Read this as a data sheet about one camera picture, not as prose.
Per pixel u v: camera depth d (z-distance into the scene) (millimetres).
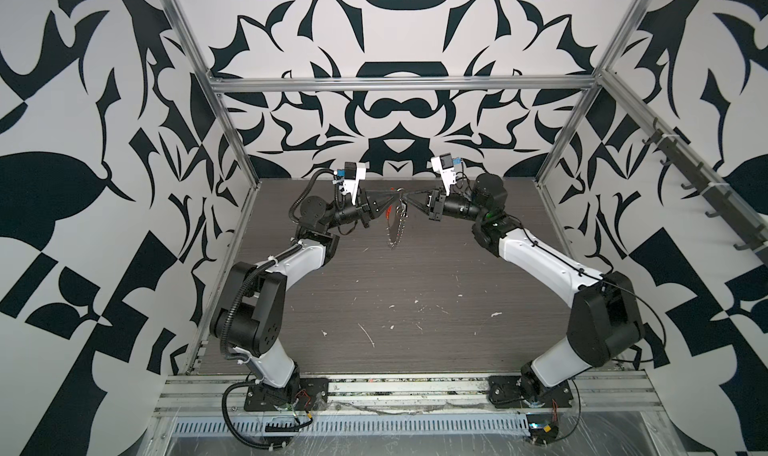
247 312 462
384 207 709
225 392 669
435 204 658
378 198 700
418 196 701
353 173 638
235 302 449
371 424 714
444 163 661
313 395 735
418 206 709
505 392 743
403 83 918
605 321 446
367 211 663
